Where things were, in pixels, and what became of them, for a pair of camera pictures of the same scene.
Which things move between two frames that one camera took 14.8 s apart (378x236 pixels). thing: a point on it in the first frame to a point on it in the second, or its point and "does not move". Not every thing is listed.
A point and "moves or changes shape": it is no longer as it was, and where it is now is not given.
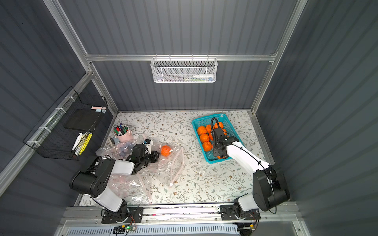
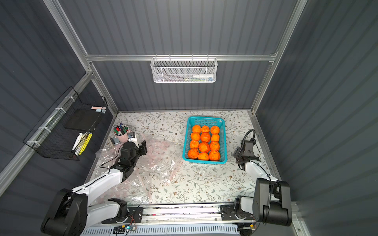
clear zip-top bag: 168,164 moves or changes shape
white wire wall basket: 183,70 does not move
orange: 207,146 to 194,144
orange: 208,128 moves or changes shape
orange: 165,151 to 193,153
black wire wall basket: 65,131 does not move
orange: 202,130 moves or changes shape
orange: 221,124 moves or changes shape
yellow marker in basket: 85,143 does not move
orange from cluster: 204,137 to 195,135
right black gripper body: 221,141 to 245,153
